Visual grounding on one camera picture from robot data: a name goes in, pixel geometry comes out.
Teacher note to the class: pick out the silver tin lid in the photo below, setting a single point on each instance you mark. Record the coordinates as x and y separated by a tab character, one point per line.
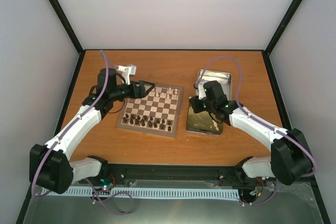
224	78

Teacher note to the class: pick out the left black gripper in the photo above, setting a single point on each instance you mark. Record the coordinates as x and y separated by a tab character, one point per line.
141	88

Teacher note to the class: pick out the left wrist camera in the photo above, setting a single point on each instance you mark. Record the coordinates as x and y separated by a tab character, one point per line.
127	72

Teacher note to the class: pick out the light blue cable duct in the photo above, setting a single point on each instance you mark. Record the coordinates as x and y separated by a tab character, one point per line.
172	193

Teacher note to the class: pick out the black frame post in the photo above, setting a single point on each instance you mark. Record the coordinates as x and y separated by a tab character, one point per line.
66	25
289	14

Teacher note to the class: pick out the green lit circuit board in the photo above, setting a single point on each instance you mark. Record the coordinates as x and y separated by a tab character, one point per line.
107	185

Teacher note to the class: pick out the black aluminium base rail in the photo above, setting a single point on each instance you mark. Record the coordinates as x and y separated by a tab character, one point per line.
124	174

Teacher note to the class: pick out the black frame post right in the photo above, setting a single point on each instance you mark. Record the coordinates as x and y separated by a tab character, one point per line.
289	14

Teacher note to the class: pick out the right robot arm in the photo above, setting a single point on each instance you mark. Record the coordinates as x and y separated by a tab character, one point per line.
288	161

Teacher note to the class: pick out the gold tin box base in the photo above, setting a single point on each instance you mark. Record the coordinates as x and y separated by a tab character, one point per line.
202	123

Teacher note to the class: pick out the black frame post left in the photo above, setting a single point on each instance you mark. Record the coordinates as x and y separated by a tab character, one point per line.
66	25

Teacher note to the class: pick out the wooden chess board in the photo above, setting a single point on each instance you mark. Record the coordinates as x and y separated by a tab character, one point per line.
157	107

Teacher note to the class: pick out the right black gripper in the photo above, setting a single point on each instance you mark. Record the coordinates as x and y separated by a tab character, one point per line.
196	108

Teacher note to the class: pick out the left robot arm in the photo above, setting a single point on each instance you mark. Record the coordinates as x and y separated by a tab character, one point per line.
50	166

